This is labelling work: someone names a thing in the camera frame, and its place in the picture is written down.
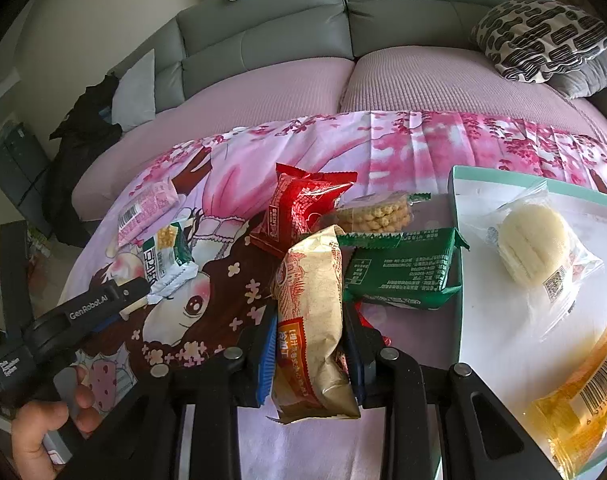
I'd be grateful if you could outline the tan red snack bag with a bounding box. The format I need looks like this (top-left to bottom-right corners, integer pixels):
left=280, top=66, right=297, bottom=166
left=272, top=226, right=360, bottom=424

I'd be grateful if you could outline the yellow snack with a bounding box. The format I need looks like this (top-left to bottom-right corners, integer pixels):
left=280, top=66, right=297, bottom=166
left=526, top=327, right=607, bottom=479

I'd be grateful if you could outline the green white snack packet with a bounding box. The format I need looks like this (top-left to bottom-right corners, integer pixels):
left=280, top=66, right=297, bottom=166
left=141, top=222, right=198, bottom=304

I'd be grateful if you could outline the person's left hand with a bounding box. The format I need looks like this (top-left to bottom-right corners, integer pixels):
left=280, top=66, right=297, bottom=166
left=11, top=366, right=102, bottom=480

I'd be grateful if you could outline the shallow teal-rimmed white tray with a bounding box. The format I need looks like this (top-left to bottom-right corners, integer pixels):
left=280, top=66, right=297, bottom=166
left=449, top=166, right=607, bottom=466

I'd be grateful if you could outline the pink anime print blanket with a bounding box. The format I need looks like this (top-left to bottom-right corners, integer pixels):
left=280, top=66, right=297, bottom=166
left=63, top=112, right=607, bottom=479

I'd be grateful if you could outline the pink small snack packet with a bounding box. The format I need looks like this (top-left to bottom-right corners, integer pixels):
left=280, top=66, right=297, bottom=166
left=117, top=179, right=179, bottom=247

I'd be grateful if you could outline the red snack packet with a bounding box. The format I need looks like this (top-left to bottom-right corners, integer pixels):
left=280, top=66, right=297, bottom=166
left=250, top=164, right=358, bottom=258

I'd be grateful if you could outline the clear-wrapped white round bun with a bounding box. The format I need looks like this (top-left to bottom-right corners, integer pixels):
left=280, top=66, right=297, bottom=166
left=461, top=180, right=604, bottom=340

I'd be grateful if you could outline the clear-wrapped round cracker stack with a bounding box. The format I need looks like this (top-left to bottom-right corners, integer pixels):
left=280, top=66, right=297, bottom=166
left=326, top=191, right=431, bottom=234

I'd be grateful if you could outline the black clothing pile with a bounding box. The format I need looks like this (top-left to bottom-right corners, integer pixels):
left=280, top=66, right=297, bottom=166
left=42, top=74, right=122, bottom=248

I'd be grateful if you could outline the light grey cushion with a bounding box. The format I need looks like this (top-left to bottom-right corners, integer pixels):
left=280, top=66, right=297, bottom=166
left=112, top=50, right=156, bottom=133

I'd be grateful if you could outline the pink ribbed sofa cover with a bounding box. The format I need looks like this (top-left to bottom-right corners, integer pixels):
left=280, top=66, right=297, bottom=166
left=72, top=46, right=607, bottom=221

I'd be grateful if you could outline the plain grey pillow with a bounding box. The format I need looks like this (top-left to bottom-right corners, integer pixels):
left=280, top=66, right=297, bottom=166
left=547, top=50, right=607, bottom=100

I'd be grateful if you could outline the grey green sofa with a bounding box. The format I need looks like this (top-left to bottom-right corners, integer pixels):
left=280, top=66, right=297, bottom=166
left=110, top=0, right=607, bottom=137

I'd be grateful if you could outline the black white patterned pillow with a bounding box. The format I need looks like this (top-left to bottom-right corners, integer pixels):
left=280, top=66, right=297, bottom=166
left=471, top=0, right=607, bottom=84

